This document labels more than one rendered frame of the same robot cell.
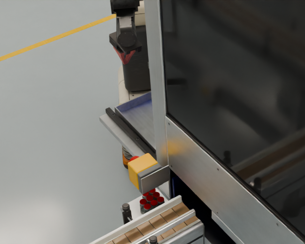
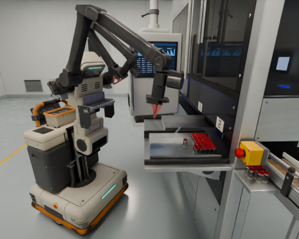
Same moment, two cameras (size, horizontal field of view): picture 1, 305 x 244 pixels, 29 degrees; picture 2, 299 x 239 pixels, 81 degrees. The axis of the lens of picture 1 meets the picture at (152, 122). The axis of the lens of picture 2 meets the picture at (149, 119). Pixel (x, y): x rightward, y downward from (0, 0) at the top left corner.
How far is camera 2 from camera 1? 1.66 m
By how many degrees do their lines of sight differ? 56
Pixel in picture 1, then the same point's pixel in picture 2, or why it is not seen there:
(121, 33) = (181, 77)
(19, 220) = not seen: outside the picture
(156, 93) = (256, 85)
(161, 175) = not seen: hidden behind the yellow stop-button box
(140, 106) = (152, 151)
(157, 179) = not seen: hidden behind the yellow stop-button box
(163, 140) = (255, 122)
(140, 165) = (255, 146)
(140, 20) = (57, 142)
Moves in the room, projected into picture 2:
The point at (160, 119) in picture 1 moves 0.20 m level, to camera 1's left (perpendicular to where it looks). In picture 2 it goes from (256, 105) to (259, 121)
